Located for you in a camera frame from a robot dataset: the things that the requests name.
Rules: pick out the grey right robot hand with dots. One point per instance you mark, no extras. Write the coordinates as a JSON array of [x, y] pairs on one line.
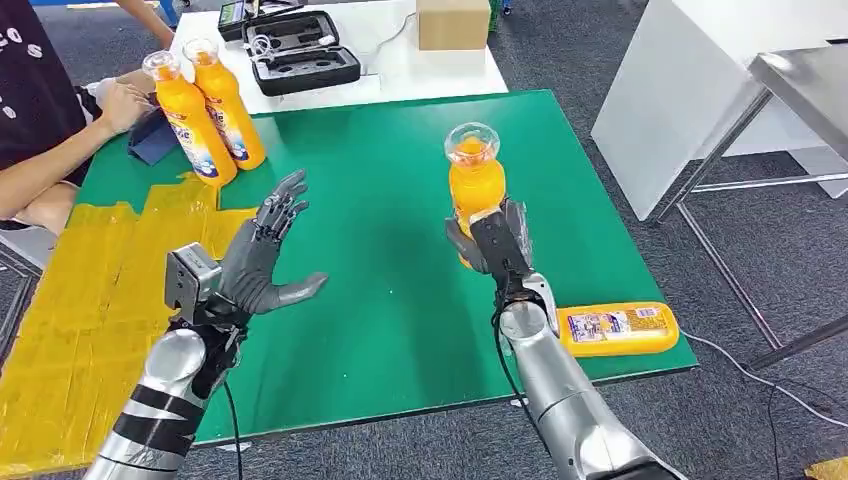
[[500, 242]]

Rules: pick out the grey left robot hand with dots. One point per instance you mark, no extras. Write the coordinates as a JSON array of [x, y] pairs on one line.
[[255, 272]]

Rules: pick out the person's right hand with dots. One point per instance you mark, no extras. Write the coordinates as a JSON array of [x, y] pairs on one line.
[[122, 102]]

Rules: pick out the orange drink bottle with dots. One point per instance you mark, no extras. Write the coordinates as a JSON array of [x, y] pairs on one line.
[[475, 182], [228, 106], [192, 126], [619, 329]]

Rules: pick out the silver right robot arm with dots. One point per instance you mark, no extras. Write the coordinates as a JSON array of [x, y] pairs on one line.
[[563, 397]]

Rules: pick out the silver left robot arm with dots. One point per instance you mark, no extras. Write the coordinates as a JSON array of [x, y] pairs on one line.
[[166, 391]]

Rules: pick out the person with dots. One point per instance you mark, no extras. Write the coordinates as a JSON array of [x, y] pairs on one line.
[[33, 93]]

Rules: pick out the green mat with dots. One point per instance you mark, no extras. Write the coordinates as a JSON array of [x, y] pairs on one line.
[[397, 199]]

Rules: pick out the black device with screen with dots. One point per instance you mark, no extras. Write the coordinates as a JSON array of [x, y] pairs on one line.
[[233, 16]]

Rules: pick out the white paper scrap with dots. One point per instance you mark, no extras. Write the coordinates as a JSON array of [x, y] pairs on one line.
[[234, 447], [521, 401]]

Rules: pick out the yellow sheet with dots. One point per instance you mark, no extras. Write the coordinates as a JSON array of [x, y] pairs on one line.
[[79, 278]]

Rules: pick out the white table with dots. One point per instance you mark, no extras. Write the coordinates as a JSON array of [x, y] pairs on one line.
[[430, 76]]

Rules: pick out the open black foam case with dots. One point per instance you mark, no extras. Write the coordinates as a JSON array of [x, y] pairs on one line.
[[305, 69]]

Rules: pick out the cardboard box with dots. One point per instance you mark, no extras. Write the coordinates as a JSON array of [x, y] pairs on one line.
[[455, 25]]

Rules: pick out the white panel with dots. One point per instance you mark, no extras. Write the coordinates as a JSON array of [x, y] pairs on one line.
[[662, 86]]

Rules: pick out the steel bench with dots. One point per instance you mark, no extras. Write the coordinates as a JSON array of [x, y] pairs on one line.
[[808, 89]]

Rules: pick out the yellow scrap on floor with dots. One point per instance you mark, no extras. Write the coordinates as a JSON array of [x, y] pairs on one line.
[[828, 469]]

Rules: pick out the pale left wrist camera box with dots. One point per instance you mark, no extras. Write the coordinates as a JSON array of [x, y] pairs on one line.
[[189, 278]]

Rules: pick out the dark metal frame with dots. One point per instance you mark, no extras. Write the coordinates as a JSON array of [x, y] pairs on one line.
[[14, 298]]

